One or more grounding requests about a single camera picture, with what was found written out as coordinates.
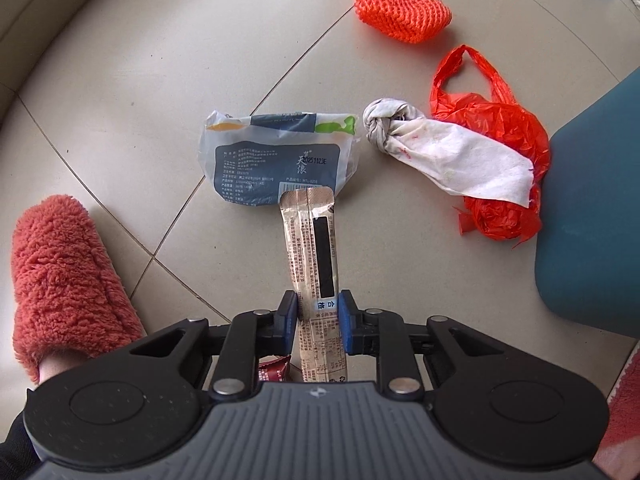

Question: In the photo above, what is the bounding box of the small dark red wrapper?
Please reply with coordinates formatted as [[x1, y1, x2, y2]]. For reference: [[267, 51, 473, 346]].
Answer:
[[257, 355, 292, 386]]

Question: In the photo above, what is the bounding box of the beige stick sachet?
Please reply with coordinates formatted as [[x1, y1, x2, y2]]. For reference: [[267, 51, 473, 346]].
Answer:
[[277, 186, 351, 386]]

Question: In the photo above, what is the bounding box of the orange foam mesh net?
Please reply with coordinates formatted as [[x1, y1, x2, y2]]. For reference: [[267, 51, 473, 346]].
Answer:
[[354, 0, 453, 45]]

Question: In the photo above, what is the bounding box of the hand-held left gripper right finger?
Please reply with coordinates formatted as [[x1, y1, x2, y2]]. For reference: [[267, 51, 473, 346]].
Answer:
[[337, 289, 506, 403]]

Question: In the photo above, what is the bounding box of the white tissue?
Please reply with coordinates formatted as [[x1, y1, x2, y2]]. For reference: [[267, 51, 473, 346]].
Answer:
[[362, 99, 535, 208]]

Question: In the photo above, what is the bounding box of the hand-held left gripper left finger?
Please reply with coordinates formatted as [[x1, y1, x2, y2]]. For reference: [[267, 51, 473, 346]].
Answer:
[[127, 290, 301, 403]]

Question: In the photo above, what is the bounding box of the clear wet wipes packet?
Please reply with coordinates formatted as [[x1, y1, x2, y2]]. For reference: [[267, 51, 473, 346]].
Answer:
[[200, 110, 362, 208]]

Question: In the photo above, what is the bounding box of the person's orange fluffy slipper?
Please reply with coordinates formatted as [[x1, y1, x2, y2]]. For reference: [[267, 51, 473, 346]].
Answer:
[[595, 345, 640, 476], [12, 195, 148, 386]]

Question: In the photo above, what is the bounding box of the teal plastic bin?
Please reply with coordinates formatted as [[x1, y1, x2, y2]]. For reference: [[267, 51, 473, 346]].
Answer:
[[534, 67, 640, 338]]

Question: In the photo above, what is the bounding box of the red plastic bag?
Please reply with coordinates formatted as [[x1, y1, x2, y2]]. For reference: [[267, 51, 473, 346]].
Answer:
[[430, 45, 551, 251]]

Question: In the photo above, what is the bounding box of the person's right orange fluffy slipper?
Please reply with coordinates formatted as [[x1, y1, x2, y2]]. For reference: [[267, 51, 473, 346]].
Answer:
[[595, 345, 640, 476]]

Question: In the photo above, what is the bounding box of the person's left orange fluffy slipper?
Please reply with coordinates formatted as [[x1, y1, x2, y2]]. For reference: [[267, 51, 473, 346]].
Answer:
[[12, 195, 148, 386]]

